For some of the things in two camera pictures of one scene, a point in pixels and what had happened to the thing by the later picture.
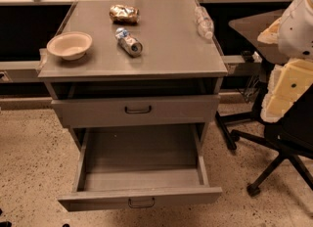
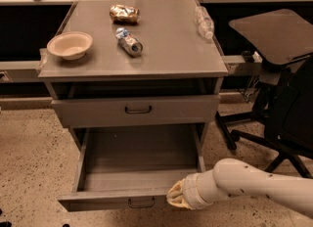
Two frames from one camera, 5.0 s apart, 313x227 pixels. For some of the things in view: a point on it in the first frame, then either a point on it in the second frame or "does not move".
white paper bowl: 71,45 does not move
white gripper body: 295,30 → 190,192
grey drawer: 138,165 does not move
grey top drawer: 79,113 does not move
